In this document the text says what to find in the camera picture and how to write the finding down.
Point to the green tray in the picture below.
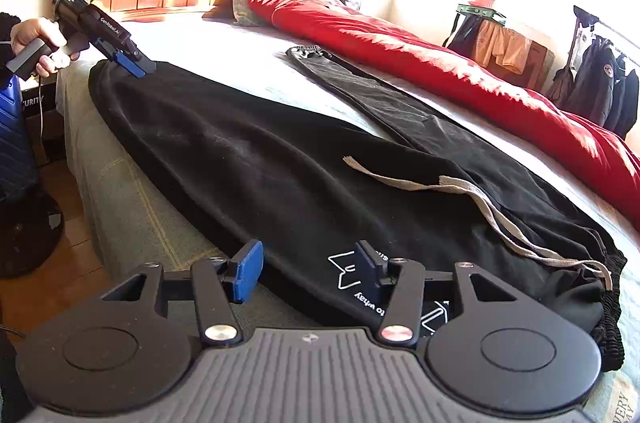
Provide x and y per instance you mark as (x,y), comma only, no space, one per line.
(480,14)

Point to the brown wooden cabinet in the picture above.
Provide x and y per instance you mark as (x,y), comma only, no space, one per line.
(540,65)

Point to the dark grey hanging cloth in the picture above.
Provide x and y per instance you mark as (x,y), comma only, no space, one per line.
(560,85)

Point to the metal clothes drying rack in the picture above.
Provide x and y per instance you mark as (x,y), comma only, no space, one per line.
(585,15)

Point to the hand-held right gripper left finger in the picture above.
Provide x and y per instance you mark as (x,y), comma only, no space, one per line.
(248,268)

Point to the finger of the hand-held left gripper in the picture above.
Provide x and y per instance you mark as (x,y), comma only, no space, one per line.
(147,64)
(130,65)

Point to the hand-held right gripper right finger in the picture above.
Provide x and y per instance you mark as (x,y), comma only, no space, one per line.
(367,265)

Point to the black jacket with round badge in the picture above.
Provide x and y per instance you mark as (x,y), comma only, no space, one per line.
(592,83)

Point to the red quilt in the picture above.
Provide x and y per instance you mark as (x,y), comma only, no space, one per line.
(400,53)

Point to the black round stool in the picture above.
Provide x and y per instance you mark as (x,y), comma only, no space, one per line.
(25,238)

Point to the bed with green plaid sheet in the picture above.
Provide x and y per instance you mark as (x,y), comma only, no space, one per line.
(135,203)

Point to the dark jacket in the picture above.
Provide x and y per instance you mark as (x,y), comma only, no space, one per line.
(627,103)

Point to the black cardboard box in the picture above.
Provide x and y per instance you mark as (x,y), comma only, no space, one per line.
(50,113)

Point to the person's left hand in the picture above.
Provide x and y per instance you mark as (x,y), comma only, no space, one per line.
(35,30)

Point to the blue suitcase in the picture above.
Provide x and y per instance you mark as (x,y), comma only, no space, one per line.
(15,138)

